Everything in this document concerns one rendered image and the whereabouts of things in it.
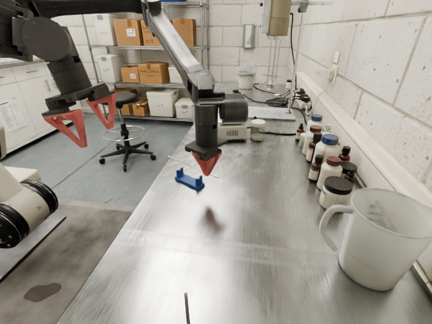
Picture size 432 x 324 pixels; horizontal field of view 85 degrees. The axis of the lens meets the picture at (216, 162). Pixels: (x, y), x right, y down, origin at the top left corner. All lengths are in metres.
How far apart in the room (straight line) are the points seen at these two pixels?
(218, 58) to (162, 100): 0.92
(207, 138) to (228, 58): 2.85
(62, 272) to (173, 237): 0.64
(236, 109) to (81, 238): 0.93
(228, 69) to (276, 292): 3.11
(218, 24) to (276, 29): 2.15
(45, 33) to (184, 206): 0.46
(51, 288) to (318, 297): 0.90
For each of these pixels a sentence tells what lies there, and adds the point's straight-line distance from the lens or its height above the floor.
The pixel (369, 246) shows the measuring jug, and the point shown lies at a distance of 0.49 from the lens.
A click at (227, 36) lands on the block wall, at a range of 3.38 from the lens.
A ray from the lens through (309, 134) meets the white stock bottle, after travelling 0.93.
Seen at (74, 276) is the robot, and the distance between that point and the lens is 1.11.
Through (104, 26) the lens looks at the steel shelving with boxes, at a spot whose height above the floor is 1.20.
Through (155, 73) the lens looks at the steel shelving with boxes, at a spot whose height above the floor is 0.69.
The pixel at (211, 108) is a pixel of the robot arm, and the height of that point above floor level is 1.01.
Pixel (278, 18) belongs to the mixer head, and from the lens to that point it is 1.29.
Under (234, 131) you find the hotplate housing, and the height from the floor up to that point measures 0.80.
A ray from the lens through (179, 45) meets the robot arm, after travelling 0.74.
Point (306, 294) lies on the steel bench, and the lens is 0.52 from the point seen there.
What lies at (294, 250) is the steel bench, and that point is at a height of 0.75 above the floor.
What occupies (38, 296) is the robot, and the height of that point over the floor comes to 0.37.
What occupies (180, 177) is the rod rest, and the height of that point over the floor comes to 0.76.
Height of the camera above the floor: 1.17
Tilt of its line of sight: 29 degrees down
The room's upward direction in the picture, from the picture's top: straight up
